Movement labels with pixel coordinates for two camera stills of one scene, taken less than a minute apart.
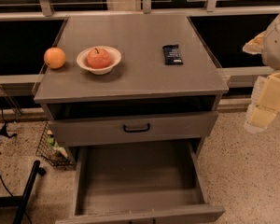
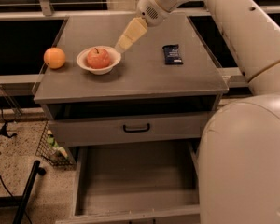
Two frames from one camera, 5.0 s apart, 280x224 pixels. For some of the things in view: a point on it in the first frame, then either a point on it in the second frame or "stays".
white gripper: [277, 47] -> [148, 10]
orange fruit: [54, 58] stays
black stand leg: [20, 202] stays
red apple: [98, 58] stays
